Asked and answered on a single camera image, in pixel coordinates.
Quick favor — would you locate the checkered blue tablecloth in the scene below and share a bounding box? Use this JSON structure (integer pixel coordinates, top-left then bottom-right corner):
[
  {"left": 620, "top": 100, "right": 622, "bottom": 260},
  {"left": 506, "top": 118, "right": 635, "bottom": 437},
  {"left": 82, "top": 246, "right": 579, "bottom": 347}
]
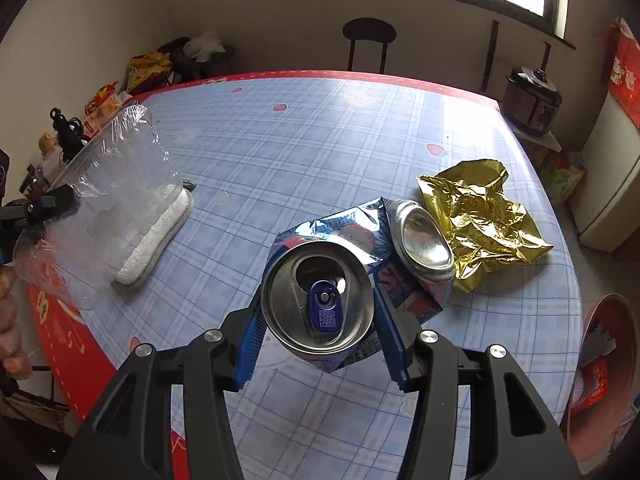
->
[{"left": 74, "top": 75, "right": 580, "bottom": 479}]

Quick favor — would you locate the white foam net sleeve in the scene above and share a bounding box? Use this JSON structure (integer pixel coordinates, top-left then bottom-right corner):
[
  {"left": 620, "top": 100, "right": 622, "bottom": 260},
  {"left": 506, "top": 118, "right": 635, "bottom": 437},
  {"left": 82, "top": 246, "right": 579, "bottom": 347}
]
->
[{"left": 114, "top": 188, "right": 193, "bottom": 289}]

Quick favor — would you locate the pink round trash bin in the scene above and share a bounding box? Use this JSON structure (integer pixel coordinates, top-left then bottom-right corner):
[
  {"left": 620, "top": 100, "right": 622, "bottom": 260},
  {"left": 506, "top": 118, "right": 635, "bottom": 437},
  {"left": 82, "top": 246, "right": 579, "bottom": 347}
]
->
[{"left": 561, "top": 292, "right": 639, "bottom": 463}]

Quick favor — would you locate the black round-back chair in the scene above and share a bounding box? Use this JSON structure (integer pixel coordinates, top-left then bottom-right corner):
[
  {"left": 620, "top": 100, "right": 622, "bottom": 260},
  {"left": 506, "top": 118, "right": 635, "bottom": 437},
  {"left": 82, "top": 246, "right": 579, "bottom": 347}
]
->
[{"left": 342, "top": 18, "right": 397, "bottom": 75}]

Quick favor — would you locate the clear plastic container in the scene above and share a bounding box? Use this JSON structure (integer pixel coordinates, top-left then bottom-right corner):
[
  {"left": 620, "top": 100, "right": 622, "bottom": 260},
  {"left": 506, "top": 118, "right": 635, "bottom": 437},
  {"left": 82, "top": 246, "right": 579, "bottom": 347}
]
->
[{"left": 13, "top": 104, "right": 184, "bottom": 309}]

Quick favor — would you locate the green white shopping bag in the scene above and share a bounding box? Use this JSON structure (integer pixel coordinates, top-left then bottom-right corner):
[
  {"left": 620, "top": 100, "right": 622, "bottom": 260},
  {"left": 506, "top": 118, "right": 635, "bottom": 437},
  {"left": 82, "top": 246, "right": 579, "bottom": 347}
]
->
[{"left": 539, "top": 152, "right": 587, "bottom": 206}]

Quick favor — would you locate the red hanging cloth organizer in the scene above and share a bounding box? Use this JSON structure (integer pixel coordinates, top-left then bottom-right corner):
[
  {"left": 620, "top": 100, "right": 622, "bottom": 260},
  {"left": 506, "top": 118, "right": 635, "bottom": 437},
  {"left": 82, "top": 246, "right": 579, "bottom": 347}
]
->
[{"left": 608, "top": 18, "right": 640, "bottom": 127}]

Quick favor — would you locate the gold foil wrapper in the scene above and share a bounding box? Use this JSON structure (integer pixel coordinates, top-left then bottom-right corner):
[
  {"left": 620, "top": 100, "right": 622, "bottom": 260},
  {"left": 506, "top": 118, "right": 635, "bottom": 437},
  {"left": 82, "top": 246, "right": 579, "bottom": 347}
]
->
[{"left": 416, "top": 158, "right": 553, "bottom": 292}]

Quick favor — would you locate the cream double-door refrigerator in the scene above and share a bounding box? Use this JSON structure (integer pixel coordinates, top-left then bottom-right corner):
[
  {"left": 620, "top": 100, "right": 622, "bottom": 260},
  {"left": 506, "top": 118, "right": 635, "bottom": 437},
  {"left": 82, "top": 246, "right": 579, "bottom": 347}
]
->
[{"left": 570, "top": 96, "right": 639, "bottom": 252}]

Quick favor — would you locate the crushed blue white can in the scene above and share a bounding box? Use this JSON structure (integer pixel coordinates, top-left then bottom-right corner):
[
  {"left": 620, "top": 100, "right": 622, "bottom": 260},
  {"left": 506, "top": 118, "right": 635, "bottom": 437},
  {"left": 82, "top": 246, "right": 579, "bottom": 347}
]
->
[{"left": 260, "top": 197, "right": 456, "bottom": 373}]

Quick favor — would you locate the silver electric pressure cooker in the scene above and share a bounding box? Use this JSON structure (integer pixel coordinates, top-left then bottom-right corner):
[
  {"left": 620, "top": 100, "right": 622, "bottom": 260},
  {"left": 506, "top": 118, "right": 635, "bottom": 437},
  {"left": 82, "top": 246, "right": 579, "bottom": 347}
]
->
[{"left": 500, "top": 66, "right": 562, "bottom": 136}]

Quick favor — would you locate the person's left hand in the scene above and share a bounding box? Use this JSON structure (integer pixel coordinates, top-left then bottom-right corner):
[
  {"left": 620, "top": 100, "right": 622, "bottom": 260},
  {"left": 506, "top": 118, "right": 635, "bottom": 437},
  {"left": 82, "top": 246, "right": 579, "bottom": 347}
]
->
[{"left": 0, "top": 266, "right": 32, "bottom": 379}]

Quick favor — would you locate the small white side table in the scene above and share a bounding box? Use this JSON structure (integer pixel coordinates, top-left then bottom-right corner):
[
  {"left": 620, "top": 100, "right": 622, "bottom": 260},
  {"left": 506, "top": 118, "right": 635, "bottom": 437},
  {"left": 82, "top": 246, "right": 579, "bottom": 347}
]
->
[{"left": 480, "top": 19, "right": 564, "bottom": 154}]

